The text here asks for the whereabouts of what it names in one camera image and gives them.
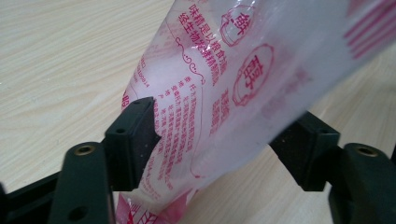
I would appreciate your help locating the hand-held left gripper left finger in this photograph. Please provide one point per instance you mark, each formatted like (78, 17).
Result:
(84, 180)

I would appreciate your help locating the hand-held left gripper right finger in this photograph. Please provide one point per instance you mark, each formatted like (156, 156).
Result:
(361, 183)

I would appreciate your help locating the pink printed plastic seasoning bag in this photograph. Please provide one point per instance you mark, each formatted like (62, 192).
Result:
(236, 93)

